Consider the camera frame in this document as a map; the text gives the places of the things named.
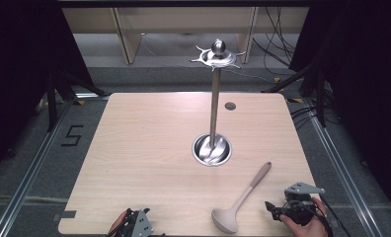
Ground black hanging cables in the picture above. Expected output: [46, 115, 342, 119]
[252, 7, 304, 77]

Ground person's left hand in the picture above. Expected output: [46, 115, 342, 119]
[108, 210, 129, 237]

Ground beige ladle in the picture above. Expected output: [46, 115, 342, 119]
[210, 161, 273, 235]

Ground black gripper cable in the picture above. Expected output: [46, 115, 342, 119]
[316, 195, 350, 237]

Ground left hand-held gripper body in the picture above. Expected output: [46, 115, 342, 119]
[116, 209, 155, 237]

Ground grey tape strip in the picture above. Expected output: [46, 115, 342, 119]
[52, 209, 77, 223]

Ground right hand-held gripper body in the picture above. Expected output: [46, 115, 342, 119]
[274, 182, 326, 227]

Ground aluminium floor rail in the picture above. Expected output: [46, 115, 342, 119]
[0, 93, 110, 237]
[301, 98, 383, 237]

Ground person's right hand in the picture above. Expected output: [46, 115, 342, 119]
[279, 197, 330, 237]

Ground black tripod stand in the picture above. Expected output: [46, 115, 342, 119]
[262, 61, 328, 128]
[45, 69, 107, 133]

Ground black floor cables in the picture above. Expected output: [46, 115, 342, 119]
[289, 104, 342, 130]

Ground dark curtain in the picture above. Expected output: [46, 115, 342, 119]
[0, 0, 97, 181]
[287, 0, 391, 213]

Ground metal utensil rack stand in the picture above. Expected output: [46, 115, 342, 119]
[190, 39, 247, 167]

